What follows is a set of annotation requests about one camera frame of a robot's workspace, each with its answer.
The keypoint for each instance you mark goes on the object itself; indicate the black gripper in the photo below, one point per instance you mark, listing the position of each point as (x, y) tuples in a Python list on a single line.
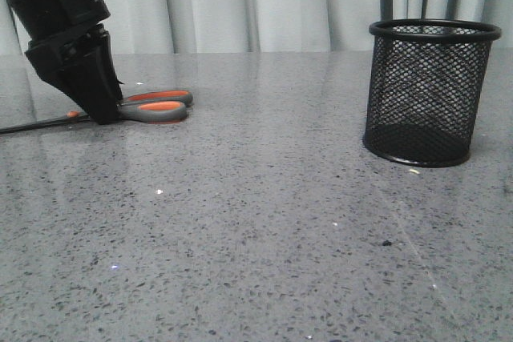
[(67, 40)]

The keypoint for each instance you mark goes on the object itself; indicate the grey and orange scissors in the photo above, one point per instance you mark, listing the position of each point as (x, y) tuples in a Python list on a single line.
[(153, 107)]

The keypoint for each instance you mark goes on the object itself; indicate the black mesh pen bucket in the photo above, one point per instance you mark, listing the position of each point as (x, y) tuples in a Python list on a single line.
[(425, 85)]

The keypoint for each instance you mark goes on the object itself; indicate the grey curtain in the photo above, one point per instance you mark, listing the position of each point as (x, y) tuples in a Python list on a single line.
[(231, 26)]

